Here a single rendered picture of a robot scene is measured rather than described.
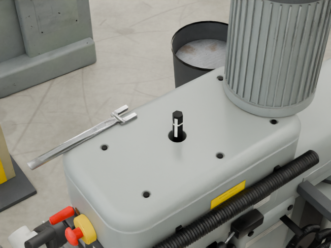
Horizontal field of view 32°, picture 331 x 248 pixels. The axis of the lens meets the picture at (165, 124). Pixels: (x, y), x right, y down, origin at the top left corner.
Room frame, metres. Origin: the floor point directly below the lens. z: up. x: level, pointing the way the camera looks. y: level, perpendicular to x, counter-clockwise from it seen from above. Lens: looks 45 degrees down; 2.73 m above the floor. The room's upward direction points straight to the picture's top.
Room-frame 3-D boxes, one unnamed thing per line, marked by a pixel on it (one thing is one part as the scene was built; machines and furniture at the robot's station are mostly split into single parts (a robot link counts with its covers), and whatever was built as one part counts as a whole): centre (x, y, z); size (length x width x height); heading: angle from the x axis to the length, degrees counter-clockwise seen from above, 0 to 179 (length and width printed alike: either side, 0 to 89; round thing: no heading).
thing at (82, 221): (0.67, 0.16, 1.76); 0.06 x 0.02 x 0.06; 36
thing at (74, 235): (0.65, 0.18, 1.76); 0.04 x 0.03 x 0.04; 36
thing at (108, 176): (0.81, -0.04, 1.81); 0.47 x 0.26 x 0.16; 126
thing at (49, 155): (0.79, 0.17, 1.89); 0.24 x 0.04 x 0.01; 129
